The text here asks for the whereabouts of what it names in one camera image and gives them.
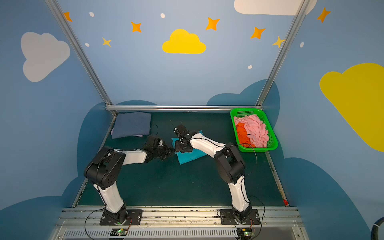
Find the teal printed t-shirt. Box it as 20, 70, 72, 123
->
172, 138, 207, 165

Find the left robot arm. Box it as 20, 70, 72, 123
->
84, 135, 175, 226

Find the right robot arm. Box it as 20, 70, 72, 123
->
174, 125, 252, 224

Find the folded grey-blue t-shirt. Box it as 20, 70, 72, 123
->
111, 112, 152, 139

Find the orange t-shirt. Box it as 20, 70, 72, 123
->
236, 123, 255, 148

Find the green plastic laundry basket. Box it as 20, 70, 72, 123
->
230, 109, 278, 153

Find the left green circuit board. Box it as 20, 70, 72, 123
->
110, 229, 129, 237

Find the green circuit board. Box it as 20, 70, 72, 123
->
236, 228, 255, 240
110, 229, 129, 237

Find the right green circuit board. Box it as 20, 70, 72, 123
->
236, 228, 255, 240

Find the aluminium back frame rail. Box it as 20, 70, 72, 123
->
106, 105, 263, 112

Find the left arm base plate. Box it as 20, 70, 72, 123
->
100, 209, 143, 226

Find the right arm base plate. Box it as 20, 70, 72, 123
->
218, 209, 261, 225

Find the aluminium right frame rail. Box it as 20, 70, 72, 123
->
265, 151, 290, 207

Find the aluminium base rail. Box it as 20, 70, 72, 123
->
50, 206, 309, 240

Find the aluminium left corner post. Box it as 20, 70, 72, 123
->
45, 0, 113, 105

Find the aluminium corner post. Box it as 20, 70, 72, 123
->
255, 0, 311, 109
45, 0, 113, 105

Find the aluminium right corner post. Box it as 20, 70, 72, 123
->
255, 0, 311, 109

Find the black hose coil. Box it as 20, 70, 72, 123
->
370, 217, 384, 240

